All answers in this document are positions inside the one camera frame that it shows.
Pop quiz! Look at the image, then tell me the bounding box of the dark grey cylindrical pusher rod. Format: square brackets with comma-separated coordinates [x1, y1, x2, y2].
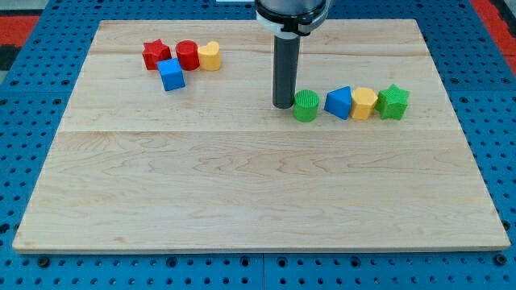
[273, 36, 300, 109]

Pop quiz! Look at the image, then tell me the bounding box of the green cylinder block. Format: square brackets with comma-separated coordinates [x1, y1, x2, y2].
[293, 89, 319, 122]

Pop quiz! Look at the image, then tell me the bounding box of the blue triangle block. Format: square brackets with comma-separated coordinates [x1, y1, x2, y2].
[324, 86, 352, 120]

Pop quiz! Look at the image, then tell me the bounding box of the yellow hexagon block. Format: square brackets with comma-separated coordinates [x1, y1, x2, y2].
[350, 87, 378, 120]

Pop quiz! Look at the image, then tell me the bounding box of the yellow heart block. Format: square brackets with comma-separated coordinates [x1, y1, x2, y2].
[198, 41, 222, 71]

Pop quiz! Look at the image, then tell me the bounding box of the red cylinder block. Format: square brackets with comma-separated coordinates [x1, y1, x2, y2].
[175, 39, 200, 71]

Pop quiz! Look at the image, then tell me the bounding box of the blue cube block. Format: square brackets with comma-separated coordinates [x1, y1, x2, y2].
[157, 58, 185, 91]

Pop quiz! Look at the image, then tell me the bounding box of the green star block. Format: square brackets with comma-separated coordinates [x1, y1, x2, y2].
[375, 84, 410, 120]

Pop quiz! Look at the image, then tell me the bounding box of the red star block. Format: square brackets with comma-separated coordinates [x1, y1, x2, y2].
[142, 39, 172, 70]

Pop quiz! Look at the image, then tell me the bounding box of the light wooden board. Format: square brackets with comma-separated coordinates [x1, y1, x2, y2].
[12, 19, 510, 255]

